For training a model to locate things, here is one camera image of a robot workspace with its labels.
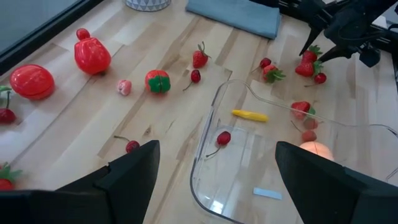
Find clear plastic storage container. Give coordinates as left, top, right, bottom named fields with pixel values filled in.
left=189, top=79, right=398, bottom=224

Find round red toy fruit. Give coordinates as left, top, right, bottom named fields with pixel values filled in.
left=9, top=63, right=56, bottom=101

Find small pink toy piece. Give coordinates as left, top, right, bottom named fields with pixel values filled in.
left=116, top=79, right=132, bottom=96

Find pale orange toy peach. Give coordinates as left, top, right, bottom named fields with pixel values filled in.
left=298, top=141, right=335, bottom=161

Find grey-blue folded cloth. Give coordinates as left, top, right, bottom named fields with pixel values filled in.
left=185, top=0, right=282, bottom=40

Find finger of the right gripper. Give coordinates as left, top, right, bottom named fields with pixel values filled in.
left=318, top=45, right=361, bottom=63
left=298, top=26, right=326, bottom=57

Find dark red fake cherry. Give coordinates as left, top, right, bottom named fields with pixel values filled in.
left=303, top=117, right=320, bottom=131
left=113, top=135, right=141, bottom=154

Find succulents in patterned white pot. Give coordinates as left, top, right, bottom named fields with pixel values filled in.
left=125, top=0, right=172, bottom=12

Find red pear-shaped toy fruit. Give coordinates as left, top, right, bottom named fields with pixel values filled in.
left=73, top=27, right=113, bottom=76

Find yellow toy banana piece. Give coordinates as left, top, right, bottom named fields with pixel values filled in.
left=231, top=108, right=270, bottom=123

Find red toy tomato green calyx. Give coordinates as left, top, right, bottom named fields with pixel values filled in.
left=144, top=69, right=172, bottom=95

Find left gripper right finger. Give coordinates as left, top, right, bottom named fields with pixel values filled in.
left=275, top=141, right=398, bottom=224

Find red fake cherry long stem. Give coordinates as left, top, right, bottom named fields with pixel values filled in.
left=290, top=120, right=318, bottom=143

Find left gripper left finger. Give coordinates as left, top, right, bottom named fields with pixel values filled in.
left=57, top=139, right=161, bottom=224

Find black aluminium table frame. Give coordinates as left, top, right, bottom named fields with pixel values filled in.
left=0, top=0, right=398, bottom=76

